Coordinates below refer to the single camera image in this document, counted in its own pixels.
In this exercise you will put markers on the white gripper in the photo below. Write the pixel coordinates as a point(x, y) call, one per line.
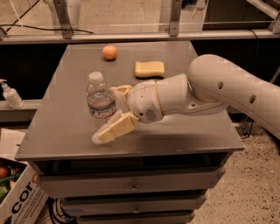
point(143, 101)

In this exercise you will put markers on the clear plastic water bottle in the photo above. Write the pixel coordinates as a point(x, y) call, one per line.
point(101, 100)

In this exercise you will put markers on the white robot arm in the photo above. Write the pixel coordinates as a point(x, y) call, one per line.
point(210, 84)

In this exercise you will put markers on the white pump dispenser bottle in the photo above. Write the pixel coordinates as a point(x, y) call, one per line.
point(11, 96)

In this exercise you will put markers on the yellow sponge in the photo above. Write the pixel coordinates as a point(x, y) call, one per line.
point(149, 69)

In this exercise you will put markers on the orange fruit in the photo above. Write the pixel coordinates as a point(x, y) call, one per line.
point(109, 52)

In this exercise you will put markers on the grey metal drawer cabinet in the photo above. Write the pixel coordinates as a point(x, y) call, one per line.
point(158, 174)

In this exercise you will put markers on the white cardboard box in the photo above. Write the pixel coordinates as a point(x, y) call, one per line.
point(21, 197)

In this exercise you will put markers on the grey metal bracket right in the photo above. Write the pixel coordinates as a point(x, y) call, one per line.
point(176, 6)

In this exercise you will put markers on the grey metal bracket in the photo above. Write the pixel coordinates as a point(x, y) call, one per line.
point(176, 6)
point(64, 21)

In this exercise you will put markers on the grey metal bracket left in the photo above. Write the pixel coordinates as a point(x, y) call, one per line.
point(64, 21)

